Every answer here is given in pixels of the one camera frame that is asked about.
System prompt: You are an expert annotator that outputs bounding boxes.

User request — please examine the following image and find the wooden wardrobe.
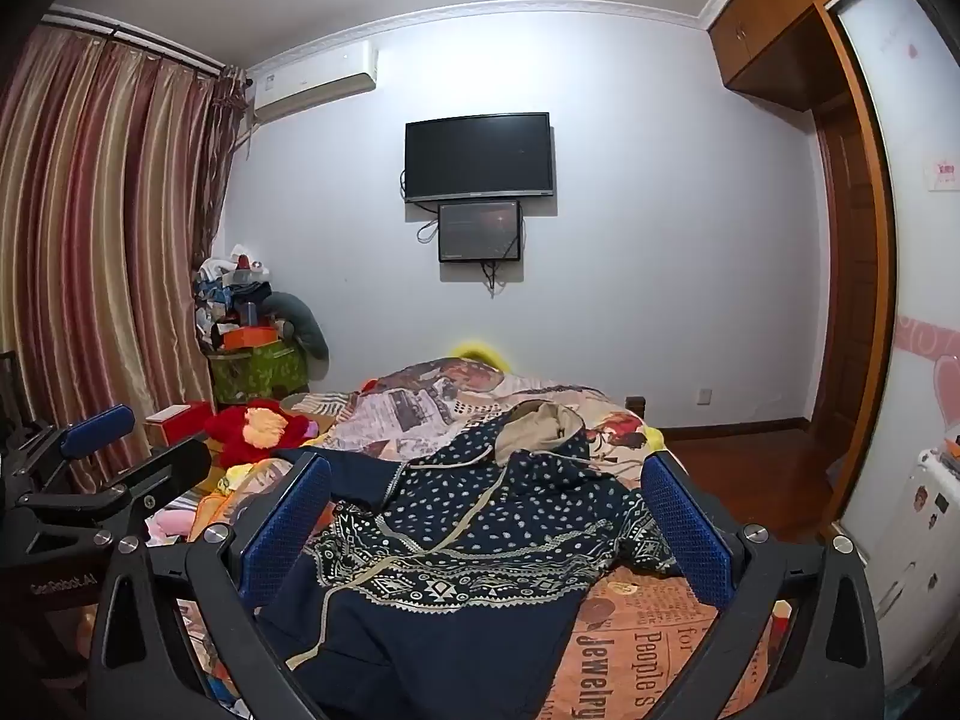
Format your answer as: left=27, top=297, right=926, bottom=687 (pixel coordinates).
left=806, top=4, right=897, bottom=533

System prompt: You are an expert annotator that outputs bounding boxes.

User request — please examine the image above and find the curtain rail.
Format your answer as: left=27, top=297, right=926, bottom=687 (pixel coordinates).
left=45, top=4, right=248, bottom=80

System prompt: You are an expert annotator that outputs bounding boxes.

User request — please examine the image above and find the navy patterned hoodie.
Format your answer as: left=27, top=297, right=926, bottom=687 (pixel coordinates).
left=255, top=401, right=680, bottom=720

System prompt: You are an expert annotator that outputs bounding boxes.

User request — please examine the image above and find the orange box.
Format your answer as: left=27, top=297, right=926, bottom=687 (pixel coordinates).
left=221, top=324, right=278, bottom=350

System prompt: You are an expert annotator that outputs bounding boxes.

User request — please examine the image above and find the bright yellow plush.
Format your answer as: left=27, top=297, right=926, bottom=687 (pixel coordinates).
left=450, top=341, right=503, bottom=368

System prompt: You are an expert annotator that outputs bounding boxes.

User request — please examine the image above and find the yellow plush toy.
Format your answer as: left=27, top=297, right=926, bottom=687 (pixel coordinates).
left=210, top=459, right=295, bottom=497

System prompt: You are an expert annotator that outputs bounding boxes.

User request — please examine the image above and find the newspaper print blanket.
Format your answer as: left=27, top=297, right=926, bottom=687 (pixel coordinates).
left=176, top=356, right=796, bottom=720

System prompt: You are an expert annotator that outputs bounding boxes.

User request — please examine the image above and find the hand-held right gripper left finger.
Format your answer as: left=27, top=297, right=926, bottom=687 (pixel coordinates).
left=88, top=448, right=335, bottom=720

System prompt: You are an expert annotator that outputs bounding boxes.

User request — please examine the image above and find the black chair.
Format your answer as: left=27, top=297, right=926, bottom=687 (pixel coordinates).
left=0, top=351, right=20, bottom=451

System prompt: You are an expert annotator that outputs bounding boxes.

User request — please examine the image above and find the green storage box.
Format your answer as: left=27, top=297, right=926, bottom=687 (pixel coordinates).
left=206, top=341, right=310, bottom=410

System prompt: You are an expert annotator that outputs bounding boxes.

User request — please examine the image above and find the red plush toy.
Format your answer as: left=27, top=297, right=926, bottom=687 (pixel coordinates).
left=202, top=399, right=310, bottom=472

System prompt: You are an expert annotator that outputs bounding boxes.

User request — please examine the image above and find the grey neck pillow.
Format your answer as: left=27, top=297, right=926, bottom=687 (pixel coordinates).
left=262, top=291, right=331, bottom=382

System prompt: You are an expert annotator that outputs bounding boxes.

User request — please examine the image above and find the red box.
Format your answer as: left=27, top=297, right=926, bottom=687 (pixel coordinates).
left=146, top=401, right=215, bottom=452

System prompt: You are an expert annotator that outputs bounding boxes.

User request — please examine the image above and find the white air conditioner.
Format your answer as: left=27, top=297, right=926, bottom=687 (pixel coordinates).
left=247, top=41, right=380, bottom=125

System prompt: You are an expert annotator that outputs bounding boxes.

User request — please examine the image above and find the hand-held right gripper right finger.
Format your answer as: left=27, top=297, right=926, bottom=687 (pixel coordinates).
left=641, top=450, right=884, bottom=720

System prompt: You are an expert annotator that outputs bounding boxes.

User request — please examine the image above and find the white appliance with stickers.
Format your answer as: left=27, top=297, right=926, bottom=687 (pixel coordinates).
left=870, top=427, right=960, bottom=691

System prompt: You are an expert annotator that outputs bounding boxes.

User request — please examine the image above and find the pile of clutter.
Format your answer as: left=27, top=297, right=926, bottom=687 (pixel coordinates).
left=193, top=244, right=275, bottom=350

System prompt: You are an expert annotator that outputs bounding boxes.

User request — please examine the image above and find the pink plush toy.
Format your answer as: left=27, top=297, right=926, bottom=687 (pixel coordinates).
left=146, top=510, right=197, bottom=545

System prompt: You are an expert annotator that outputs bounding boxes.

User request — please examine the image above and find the striped satin curtain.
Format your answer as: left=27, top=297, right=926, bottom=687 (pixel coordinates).
left=0, top=19, right=252, bottom=496

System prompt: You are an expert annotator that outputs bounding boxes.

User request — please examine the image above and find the large wall television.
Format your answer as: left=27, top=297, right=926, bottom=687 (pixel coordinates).
left=403, top=112, right=557, bottom=205

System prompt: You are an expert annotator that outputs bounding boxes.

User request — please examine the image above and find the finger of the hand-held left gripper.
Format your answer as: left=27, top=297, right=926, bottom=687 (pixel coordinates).
left=15, top=436, right=212, bottom=541
left=4, top=403, right=137, bottom=492

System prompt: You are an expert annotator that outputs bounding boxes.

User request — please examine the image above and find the small wall monitor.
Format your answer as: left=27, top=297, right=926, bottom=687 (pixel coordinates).
left=437, top=199, right=524, bottom=263

